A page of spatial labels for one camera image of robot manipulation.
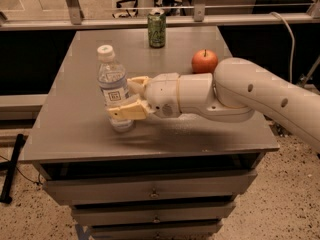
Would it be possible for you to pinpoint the red apple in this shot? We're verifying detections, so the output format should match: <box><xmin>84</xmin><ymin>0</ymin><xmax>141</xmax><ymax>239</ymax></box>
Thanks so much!
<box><xmin>191</xmin><ymin>49</ymin><xmax>218</xmax><ymax>73</ymax></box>

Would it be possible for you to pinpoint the green soda can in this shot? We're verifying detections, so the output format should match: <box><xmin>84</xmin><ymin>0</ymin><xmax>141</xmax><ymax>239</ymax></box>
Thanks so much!
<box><xmin>147</xmin><ymin>8</ymin><xmax>166</xmax><ymax>48</ymax></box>

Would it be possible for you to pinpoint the grey drawer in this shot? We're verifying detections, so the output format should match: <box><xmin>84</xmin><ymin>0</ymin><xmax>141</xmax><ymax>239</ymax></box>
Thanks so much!
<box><xmin>90</xmin><ymin>220</ymin><xmax>222</xmax><ymax>240</ymax></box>
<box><xmin>72</xmin><ymin>202</ymin><xmax>235</xmax><ymax>226</ymax></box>
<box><xmin>44</xmin><ymin>169</ymin><xmax>257</xmax><ymax>205</ymax></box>

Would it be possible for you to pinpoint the black office chair base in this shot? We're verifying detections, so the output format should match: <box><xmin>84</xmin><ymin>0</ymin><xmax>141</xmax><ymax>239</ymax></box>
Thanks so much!
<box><xmin>112</xmin><ymin>0</ymin><xmax>138</xmax><ymax>18</ymax></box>

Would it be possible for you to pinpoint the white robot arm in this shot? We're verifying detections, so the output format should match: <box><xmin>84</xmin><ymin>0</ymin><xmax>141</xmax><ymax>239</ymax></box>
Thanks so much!
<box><xmin>107</xmin><ymin>58</ymin><xmax>320</xmax><ymax>152</ymax></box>

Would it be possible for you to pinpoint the white cable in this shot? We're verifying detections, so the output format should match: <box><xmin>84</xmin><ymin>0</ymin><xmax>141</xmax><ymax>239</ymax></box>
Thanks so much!
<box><xmin>269</xmin><ymin>11</ymin><xmax>296</xmax><ymax>84</ymax></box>

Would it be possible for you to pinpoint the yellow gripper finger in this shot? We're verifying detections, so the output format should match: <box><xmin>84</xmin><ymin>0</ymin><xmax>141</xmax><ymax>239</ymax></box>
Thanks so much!
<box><xmin>127</xmin><ymin>76</ymin><xmax>150</xmax><ymax>95</ymax></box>
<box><xmin>107</xmin><ymin>99</ymin><xmax>149</xmax><ymax>120</ymax></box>

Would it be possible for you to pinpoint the grey drawer cabinet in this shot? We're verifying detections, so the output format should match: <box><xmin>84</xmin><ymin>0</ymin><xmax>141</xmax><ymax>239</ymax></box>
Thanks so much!
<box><xmin>19</xmin><ymin>26</ymin><xmax>280</xmax><ymax>240</ymax></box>

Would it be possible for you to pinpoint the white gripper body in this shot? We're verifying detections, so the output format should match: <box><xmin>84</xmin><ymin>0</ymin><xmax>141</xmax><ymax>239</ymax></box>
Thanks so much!
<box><xmin>144</xmin><ymin>73</ymin><xmax>181</xmax><ymax>118</ymax></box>

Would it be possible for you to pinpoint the black floor stand leg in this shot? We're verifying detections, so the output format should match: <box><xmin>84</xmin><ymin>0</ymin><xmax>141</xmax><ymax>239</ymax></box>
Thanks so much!
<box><xmin>0</xmin><ymin>134</ymin><xmax>25</xmax><ymax>204</ymax></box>

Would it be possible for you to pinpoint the top grey drawer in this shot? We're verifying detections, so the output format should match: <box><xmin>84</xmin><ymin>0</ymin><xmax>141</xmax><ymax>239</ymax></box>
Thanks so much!
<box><xmin>44</xmin><ymin>169</ymin><xmax>257</xmax><ymax>205</ymax></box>

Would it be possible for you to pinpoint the grey metal railing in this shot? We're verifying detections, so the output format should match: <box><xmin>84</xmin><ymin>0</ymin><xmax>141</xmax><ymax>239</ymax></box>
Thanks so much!
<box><xmin>0</xmin><ymin>0</ymin><xmax>319</xmax><ymax>31</ymax></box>

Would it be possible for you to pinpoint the bottom grey drawer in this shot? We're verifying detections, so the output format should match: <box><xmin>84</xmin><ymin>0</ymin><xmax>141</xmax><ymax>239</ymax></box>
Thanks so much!
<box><xmin>90</xmin><ymin>220</ymin><xmax>222</xmax><ymax>240</ymax></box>

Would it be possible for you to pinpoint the clear blue-label plastic bottle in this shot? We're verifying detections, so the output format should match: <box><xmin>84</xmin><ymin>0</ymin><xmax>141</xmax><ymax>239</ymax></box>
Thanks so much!
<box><xmin>96</xmin><ymin>44</ymin><xmax>135</xmax><ymax>133</ymax></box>

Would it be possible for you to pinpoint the middle grey drawer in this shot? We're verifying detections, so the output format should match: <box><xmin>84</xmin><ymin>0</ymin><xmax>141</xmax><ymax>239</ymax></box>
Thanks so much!
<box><xmin>72</xmin><ymin>202</ymin><xmax>235</xmax><ymax>226</ymax></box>

